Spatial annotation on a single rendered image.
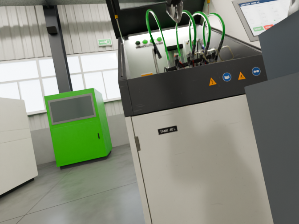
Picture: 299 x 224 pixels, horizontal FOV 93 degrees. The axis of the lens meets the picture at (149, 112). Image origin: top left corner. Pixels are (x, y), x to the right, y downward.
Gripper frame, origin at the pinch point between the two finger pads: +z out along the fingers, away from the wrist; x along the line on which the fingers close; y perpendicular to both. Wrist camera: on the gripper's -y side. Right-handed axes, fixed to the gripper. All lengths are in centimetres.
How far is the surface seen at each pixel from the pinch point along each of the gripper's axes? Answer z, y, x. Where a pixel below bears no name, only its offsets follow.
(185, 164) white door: 69, 12, -14
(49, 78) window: -123, -369, -286
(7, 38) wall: -254, -350, -372
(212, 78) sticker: 35.0, 11.8, 5.9
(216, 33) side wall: 0.5, -18.5, 31.1
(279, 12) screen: -5, -17, 76
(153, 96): 37.9, 11.7, -21.3
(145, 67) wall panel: 6.3, -42.2, -18.2
